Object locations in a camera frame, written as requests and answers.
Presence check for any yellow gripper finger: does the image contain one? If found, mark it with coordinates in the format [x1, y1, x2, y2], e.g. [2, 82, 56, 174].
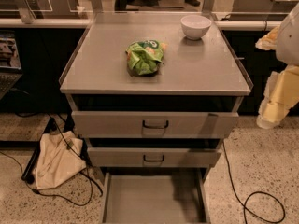
[256, 65, 299, 129]
[255, 26, 279, 50]

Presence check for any green rice chip bag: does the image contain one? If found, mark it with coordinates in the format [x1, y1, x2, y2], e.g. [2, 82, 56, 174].
[126, 40, 167, 77]

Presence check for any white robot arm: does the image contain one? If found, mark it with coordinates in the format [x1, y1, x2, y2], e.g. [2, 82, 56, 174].
[255, 5, 299, 129]

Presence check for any grey metal drawer cabinet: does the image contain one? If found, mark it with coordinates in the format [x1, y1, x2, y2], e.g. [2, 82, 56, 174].
[58, 11, 254, 224]

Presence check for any bottom grey open drawer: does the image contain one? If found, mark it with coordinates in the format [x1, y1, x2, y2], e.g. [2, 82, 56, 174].
[100, 169, 211, 224]

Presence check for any middle grey drawer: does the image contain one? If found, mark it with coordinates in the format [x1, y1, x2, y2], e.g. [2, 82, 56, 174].
[87, 147, 220, 168]

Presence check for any top grey drawer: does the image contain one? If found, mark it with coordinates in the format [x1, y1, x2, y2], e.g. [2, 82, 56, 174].
[72, 111, 238, 139]

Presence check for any cream cloth bag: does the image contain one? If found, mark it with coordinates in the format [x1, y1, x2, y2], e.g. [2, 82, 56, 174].
[35, 131, 86, 189]

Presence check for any white ceramic bowl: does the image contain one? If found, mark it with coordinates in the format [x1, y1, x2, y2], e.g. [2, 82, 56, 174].
[180, 15, 212, 40]

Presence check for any laptop computer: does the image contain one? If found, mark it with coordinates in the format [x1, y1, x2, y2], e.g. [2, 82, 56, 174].
[0, 30, 23, 99]

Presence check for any black cable right floor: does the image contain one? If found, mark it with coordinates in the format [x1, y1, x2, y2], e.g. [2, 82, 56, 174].
[221, 141, 287, 224]

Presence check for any black cable floor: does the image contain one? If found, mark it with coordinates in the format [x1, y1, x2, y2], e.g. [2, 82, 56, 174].
[221, 141, 287, 224]
[0, 110, 104, 207]

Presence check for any white horizontal rail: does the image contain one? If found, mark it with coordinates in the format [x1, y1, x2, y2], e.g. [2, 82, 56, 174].
[0, 18, 283, 32]

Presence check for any black cable left floor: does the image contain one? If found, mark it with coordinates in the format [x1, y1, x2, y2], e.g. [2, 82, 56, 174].
[0, 110, 104, 207]

